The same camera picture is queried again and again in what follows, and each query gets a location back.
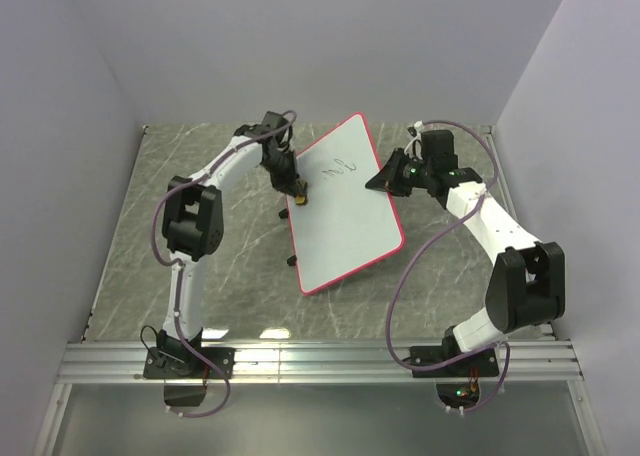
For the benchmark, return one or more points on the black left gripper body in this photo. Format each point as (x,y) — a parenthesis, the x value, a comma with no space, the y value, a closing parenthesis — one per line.
(284,169)

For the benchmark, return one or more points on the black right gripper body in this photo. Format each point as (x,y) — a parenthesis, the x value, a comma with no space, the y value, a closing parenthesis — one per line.
(412,177)

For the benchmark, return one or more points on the red-framed whiteboard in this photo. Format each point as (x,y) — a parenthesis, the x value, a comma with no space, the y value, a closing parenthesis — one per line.
(344,227)

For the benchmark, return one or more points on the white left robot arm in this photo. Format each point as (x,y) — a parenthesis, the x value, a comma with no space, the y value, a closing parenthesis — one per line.
(190,219)

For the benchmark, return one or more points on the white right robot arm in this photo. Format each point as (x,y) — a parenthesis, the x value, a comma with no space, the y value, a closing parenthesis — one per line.
(527,283)

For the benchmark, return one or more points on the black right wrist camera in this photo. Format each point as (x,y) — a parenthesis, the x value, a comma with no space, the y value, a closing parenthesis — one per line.
(438,151)

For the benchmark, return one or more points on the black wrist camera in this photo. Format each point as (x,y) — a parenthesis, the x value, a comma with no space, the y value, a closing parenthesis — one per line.
(438,151)
(277,124)

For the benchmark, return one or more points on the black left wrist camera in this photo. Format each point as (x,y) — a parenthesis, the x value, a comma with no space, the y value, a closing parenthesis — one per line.
(277,124)

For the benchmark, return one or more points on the aluminium mounting rail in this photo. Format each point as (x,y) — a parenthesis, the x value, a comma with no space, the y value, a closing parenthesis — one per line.
(297,362)

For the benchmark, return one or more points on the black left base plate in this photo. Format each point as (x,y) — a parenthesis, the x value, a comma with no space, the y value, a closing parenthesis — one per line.
(162,367)

